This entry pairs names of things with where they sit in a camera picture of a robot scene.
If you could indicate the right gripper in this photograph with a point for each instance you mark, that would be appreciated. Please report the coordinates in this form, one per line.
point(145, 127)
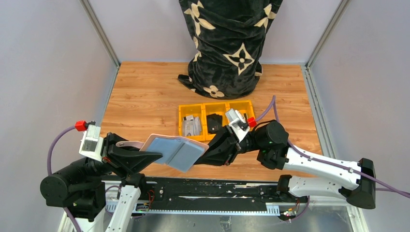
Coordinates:
point(235, 140)

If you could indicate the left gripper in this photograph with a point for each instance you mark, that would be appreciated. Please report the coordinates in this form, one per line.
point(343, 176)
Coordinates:
point(107, 151)

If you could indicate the pink leather card holder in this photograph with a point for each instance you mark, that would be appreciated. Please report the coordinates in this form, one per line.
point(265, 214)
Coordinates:
point(178, 152)

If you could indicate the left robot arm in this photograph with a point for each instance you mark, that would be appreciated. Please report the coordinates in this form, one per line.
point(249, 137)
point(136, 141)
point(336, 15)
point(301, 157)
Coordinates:
point(79, 189)

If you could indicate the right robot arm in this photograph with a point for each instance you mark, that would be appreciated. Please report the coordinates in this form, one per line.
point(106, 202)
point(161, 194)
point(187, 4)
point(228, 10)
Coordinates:
point(347, 180)

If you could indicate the black cards in bin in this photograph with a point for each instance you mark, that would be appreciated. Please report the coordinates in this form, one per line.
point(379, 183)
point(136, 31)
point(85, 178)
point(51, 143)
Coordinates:
point(214, 123)

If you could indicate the yellow plastic end bin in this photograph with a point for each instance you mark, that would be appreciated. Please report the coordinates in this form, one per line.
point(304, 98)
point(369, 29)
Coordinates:
point(243, 107)

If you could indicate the black floral blanket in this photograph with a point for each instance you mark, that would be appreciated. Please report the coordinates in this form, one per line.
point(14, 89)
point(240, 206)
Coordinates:
point(229, 38)

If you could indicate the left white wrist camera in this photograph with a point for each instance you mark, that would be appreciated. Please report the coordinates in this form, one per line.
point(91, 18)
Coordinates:
point(91, 143)

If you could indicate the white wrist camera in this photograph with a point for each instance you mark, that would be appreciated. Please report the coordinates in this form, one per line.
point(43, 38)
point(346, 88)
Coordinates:
point(91, 143)
point(238, 124)

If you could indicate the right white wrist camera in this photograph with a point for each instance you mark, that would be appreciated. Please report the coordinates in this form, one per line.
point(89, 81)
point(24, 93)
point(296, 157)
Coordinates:
point(238, 124)

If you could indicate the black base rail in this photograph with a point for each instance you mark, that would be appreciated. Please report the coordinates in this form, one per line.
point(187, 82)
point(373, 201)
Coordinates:
point(165, 195)

